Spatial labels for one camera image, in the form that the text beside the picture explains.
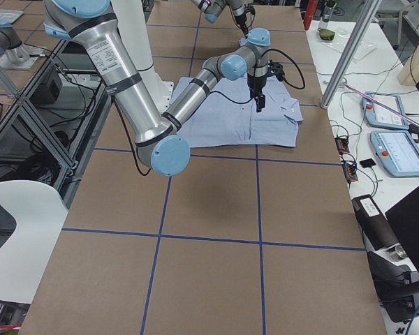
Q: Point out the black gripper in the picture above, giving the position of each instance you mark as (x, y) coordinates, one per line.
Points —
(241, 18)
(255, 84)

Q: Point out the green pouch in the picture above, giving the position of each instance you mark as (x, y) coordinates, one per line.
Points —
(326, 35)

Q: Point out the lower blue teach pendant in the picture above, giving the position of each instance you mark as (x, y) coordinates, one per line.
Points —
(397, 152)

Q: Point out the black monitor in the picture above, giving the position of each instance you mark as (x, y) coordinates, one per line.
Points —
(403, 218)

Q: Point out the white chair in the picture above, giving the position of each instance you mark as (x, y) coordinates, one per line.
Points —
(40, 214)

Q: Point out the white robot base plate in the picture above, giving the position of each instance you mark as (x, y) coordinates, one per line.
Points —
(162, 98)

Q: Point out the brown cardboard roll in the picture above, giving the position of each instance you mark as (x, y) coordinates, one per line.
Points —
(373, 222)

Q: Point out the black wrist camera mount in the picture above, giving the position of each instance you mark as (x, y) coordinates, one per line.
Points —
(275, 69)

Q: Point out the upper blue teach pendant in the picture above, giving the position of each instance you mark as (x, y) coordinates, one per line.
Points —
(380, 117)

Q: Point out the light blue striped shirt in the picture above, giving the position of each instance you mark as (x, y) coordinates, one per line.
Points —
(215, 108)

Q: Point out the blue teach pendant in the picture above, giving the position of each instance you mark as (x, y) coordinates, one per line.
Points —
(380, 117)
(397, 152)

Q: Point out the grey aluminium post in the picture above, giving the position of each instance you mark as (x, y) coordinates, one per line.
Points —
(369, 10)

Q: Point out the brown paper table cover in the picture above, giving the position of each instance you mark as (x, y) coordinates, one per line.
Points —
(247, 240)

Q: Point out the red cylinder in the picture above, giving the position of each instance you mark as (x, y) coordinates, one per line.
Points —
(309, 13)

